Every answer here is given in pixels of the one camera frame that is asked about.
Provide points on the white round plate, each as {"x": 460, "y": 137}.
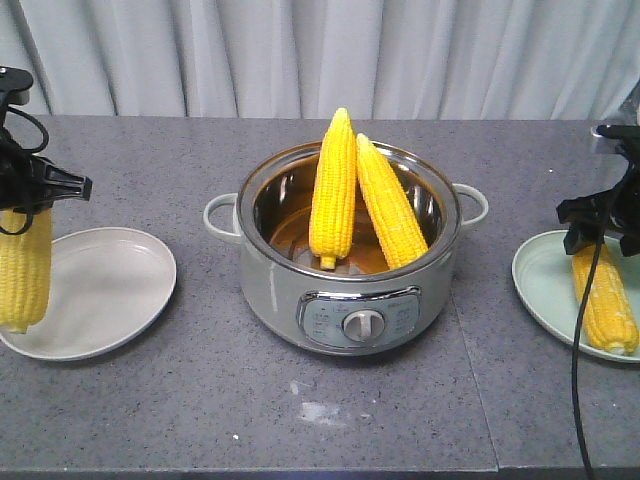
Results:
{"x": 108, "y": 285}

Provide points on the pale speckled front corn cob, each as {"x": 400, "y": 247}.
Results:
{"x": 608, "y": 320}

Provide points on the light green round plate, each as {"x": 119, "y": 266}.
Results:
{"x": 543, "y": 278}

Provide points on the clear blender jar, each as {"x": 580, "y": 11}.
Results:
{"x": 629, "y": 110}

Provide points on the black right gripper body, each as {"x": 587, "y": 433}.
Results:
{"x": 615, "y": 209}

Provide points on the grey-green electric cooking pot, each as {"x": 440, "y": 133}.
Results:
{"x": 361, "y": 307}

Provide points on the bright yellow corn cob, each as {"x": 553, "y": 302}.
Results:
{"x": 333, "y": 202}

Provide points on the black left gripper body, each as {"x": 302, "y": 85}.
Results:
{"x": 29, "y": 181}

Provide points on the grey pleated curtain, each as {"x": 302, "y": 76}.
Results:
{"x": 467, "y": 60}

